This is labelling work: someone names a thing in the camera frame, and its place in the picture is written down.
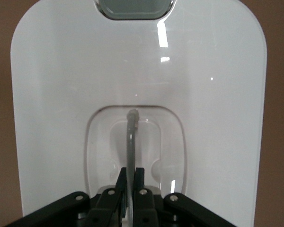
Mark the grey lid latch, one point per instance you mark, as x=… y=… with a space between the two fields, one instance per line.
x=132 y=9

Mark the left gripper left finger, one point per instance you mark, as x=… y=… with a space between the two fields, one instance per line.
x=104 y=208

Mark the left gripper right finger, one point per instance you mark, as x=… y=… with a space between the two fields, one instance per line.
x=146 y=208

